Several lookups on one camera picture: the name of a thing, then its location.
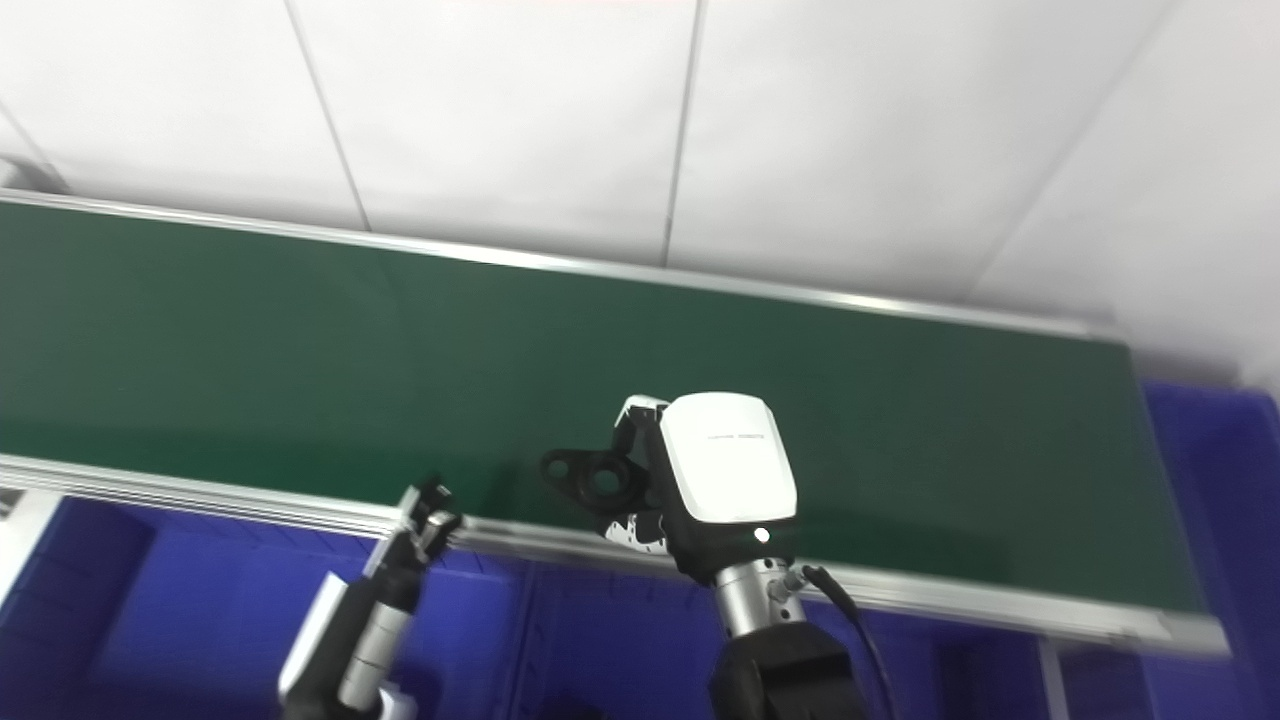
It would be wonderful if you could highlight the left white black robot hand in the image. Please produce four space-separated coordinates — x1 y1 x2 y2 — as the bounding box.
278 478 464 720

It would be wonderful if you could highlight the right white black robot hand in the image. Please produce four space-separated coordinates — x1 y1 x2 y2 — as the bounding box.
600 392 801 587

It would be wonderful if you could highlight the black flange metal part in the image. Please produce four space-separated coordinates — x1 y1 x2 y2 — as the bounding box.
540 447 651 522

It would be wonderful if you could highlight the blue plastic bin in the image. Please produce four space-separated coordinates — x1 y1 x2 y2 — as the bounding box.
0 495 531 720
1050 380 1280 720
520 555 1051 720

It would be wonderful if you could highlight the green conveyor belt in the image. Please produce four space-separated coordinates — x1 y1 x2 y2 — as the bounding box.
0 155 1233 661
0 203 1207 614

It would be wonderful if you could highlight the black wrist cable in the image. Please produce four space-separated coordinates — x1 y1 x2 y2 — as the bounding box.
800 565 897 720

